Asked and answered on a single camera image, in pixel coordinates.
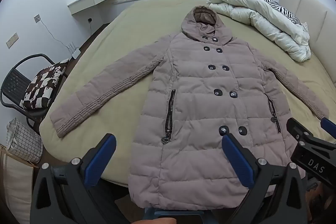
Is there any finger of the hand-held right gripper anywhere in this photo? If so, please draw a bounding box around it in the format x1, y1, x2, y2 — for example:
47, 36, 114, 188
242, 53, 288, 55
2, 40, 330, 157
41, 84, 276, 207
320, 117, 336, 140
286, 117, 319, 147

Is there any blue plastic item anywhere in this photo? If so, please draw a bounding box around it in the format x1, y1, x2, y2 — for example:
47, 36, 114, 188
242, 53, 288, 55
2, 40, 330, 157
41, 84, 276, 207
144, 208, 210, 217

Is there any beige bag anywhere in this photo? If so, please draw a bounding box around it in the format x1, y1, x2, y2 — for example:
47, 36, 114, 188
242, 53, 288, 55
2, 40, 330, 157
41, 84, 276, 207
0, 144, 40, 216

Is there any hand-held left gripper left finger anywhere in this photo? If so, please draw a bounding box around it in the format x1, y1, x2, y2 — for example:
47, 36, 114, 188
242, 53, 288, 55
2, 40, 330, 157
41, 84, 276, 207
30, 133, 129, 224

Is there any beige padded headboard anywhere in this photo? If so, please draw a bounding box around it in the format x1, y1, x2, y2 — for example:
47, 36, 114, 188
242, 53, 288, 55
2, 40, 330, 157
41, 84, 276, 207
278, 0, 336, 83

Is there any white duvet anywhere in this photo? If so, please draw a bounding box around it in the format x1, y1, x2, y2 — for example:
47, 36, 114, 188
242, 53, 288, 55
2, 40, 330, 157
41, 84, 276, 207
207, 0, 311, 62

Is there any black metal chair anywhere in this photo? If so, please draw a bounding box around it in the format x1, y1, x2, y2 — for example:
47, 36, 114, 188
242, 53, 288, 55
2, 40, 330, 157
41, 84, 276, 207
0, 53, 57, 135

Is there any brown white checkered cushion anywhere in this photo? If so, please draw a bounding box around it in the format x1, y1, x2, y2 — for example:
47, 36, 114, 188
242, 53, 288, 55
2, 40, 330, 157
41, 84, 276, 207
24, 59, 70, 109

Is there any white router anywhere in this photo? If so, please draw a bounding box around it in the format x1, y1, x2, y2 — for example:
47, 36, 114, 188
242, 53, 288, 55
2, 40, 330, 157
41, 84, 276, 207
66, 42, 82, 59

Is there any thin wall cable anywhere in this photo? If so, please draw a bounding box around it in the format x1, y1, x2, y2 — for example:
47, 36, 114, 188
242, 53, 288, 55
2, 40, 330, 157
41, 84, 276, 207
39, 19, 70, 51

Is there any white grid laundry basket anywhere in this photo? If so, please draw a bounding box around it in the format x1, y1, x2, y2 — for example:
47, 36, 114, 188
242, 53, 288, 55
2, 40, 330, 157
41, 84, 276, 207
6, 119, 44, 164

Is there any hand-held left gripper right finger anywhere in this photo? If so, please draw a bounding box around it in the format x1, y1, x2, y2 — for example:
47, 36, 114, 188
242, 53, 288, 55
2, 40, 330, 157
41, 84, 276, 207
214, 132, 309, 224

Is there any zebra striped pillow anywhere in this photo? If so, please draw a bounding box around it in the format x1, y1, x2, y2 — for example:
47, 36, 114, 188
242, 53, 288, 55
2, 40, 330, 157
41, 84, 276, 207
241, 0, 302, 26

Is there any mauve quilted hooded coat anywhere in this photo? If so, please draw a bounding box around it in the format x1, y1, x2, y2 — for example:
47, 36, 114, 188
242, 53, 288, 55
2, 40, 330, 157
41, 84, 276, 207
49, 6, 330, 211

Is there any bed with beige sheet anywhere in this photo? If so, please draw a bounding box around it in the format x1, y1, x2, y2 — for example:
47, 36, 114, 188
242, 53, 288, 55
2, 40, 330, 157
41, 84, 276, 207
39, 0, 336, 188

